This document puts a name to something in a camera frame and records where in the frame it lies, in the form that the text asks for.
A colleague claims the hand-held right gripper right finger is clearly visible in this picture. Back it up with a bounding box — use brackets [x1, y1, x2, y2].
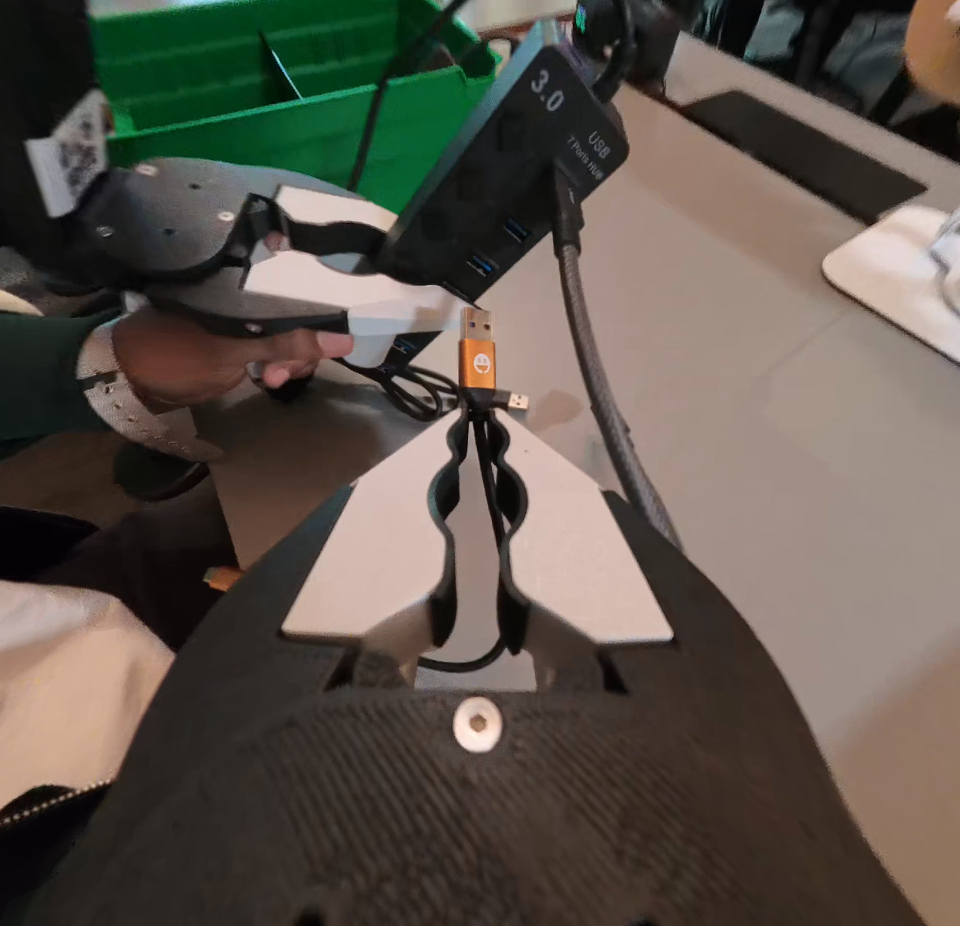
[491, 412, 676, 683]

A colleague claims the braided cable with grey plug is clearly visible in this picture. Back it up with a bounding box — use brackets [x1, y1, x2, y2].
[553, 162, 685, 554]

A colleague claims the person's pale clothing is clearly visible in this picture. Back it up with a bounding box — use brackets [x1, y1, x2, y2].
[0, 581, 177, 811]

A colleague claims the black cable with orange plug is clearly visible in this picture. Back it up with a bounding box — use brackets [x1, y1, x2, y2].
[201, 305, 507, 674]

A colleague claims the black battery charger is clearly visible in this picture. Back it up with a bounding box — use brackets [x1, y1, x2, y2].
[570, 0, 714, 98]

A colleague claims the person's left hand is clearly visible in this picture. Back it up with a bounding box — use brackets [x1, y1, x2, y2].
[111, 305, 355, 411]

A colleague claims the long black multiport USB hub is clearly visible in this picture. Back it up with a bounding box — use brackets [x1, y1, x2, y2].
[371, 0, 640, 389]

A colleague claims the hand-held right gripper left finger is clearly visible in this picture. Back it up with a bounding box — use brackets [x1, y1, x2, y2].
[279, 408, 470, 680]

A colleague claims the dark green jacket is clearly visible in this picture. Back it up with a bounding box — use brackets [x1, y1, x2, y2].
[0, 779, 117, 926]

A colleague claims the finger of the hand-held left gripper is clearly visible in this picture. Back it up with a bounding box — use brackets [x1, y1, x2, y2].
[243, 183, 400, 276]
[240, 251, 471, 369]

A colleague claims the dark bin divider panel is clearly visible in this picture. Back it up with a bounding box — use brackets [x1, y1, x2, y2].
[258, 32, 305, 102]

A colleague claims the person's left forearm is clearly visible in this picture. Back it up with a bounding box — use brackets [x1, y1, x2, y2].
[0, 307, 121, 455]

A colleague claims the green plastic bin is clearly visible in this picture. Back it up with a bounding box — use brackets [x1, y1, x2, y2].
[88, 0, 502, 215]

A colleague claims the grey desk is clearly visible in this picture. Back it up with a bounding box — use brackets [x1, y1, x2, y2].
[202, 29, 960, 926]

